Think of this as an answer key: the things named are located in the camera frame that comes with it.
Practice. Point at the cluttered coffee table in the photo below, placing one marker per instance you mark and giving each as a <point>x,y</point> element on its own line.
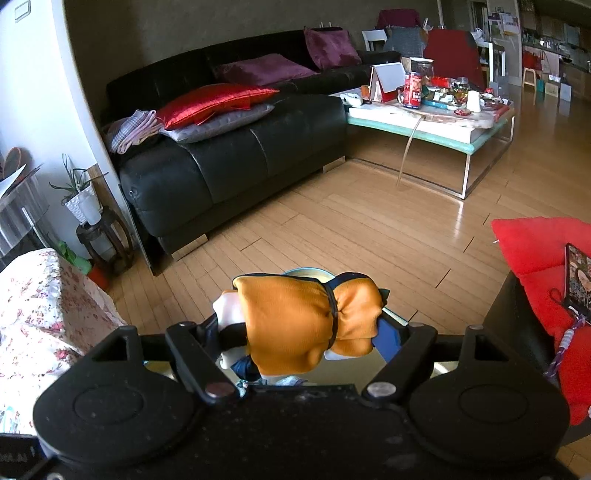
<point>415,127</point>

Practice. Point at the floral blanket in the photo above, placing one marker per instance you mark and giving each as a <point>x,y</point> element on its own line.
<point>41,314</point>

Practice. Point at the stack of papers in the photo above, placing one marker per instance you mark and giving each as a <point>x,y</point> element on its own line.
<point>11,182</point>

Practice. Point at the teal rimmed tray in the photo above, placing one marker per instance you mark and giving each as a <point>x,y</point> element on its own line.
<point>308,275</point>

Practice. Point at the dark wooden plant stool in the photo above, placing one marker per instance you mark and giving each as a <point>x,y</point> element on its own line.
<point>99,235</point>

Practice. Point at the orange plush doll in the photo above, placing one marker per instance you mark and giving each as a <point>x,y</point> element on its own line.
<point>291,318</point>

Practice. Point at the folded pink checked cloths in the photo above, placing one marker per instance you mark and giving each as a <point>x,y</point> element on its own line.
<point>131,129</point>

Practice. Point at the small light wooden stool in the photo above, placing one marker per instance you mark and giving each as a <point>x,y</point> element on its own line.
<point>530,76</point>

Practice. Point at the grey patterned chair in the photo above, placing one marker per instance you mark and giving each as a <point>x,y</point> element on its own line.
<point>404,41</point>

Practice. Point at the kitchen counter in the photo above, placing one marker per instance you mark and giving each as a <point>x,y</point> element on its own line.
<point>554,50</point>

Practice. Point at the red satin cushion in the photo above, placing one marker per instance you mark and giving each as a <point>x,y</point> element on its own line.
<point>207,104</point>

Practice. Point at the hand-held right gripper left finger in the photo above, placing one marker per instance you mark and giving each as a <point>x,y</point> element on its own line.
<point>208,339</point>

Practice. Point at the white cup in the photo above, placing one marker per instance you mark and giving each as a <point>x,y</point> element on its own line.
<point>474,100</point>

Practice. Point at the translucent storage unit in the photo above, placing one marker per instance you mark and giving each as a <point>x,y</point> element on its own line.
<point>18,217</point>

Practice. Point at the green plastic bag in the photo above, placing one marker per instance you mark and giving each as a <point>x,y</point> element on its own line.
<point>69,258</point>

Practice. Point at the red printed can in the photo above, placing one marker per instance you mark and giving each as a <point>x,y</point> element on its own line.
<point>412,92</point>

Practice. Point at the small red pot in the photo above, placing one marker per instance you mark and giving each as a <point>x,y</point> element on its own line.
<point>99,277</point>

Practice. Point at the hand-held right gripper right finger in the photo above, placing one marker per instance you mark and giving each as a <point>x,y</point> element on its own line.
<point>388,340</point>

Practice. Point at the grey cushion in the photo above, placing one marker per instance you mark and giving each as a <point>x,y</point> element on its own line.
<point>217,124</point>

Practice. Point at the potted plant in white pot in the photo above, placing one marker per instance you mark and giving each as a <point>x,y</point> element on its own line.
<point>85,205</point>

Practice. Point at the white chair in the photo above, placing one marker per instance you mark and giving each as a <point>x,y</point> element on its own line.
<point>374,39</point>

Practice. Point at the dark red chair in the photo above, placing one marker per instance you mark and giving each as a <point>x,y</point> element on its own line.
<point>397,18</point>

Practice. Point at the dark purple cushion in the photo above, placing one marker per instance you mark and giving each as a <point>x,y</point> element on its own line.
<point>330,48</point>
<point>263,69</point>

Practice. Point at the large red cushion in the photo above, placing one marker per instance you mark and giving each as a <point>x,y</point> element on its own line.
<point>531,258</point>

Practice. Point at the glass jar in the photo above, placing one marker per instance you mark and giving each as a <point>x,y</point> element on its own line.
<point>422,69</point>

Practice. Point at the white house-shaped card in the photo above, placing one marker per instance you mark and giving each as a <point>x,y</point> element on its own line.
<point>390,78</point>

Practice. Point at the black leather sofa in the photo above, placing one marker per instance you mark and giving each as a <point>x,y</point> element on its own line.
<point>221,175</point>

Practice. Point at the wall switch plate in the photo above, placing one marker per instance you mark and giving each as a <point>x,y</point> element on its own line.
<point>21,9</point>

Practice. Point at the leaning glass panel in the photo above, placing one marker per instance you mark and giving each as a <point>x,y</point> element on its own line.
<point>138,240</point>

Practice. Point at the white paper bag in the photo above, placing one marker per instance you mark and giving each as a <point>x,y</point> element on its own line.
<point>564,91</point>

